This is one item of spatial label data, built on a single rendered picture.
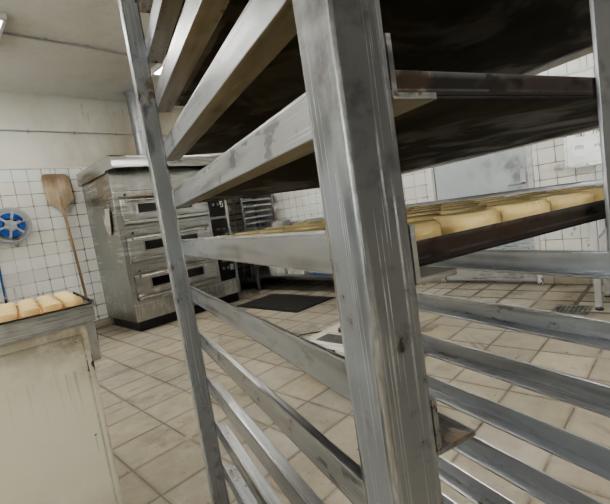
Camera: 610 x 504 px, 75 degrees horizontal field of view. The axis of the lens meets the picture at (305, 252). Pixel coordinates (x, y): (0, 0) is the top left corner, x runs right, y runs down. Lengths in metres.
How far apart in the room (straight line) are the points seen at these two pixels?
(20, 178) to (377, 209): 5.69
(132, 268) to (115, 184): 0.97
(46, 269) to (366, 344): 5.62
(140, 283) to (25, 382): 3.59
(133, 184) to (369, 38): 4.91
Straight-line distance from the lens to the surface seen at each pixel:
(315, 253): 0.28
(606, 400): 0.69
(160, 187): 0.77
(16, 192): 5.78
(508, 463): 0.85
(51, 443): 1.53
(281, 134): 0.31
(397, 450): 0.22
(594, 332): 0.66
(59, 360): 1.46
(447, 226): 0.31
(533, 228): 0.32
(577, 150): 4.52
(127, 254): 4.96
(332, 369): 0.30
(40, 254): 5.75
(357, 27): 0.20
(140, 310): 5.03
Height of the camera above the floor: 1.08
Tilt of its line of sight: 6 degrees down
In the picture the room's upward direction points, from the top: 9 degrees counter-clockwise
